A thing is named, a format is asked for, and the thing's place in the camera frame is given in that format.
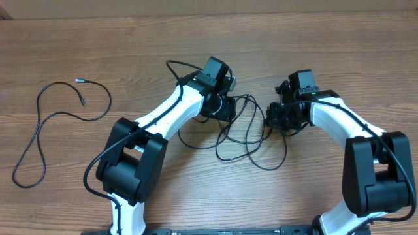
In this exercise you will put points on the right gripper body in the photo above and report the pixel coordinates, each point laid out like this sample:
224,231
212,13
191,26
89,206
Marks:
285,117

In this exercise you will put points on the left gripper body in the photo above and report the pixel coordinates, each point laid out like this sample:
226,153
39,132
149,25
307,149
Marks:
222,108

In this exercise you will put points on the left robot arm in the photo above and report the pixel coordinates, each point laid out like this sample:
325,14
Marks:
131,163

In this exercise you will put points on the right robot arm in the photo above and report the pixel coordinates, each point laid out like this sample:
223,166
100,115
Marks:
377,180

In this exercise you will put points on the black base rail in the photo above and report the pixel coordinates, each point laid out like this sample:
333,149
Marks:
225,231

